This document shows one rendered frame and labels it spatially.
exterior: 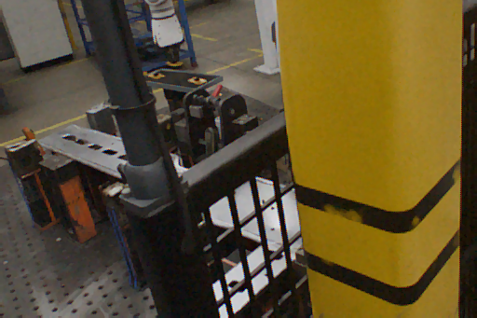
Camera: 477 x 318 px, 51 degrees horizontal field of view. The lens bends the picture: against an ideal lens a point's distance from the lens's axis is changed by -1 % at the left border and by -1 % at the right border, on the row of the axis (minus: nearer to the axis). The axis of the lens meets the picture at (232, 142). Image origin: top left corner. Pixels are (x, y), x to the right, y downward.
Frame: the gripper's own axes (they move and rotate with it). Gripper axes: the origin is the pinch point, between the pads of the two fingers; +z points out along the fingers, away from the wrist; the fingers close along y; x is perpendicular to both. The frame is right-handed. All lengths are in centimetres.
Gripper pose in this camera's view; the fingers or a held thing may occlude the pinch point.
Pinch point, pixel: (172, 56)
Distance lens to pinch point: 195.2
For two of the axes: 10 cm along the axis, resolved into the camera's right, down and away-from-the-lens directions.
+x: 4.9, 2.8, -8.2
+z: 1.8, 8.9, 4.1
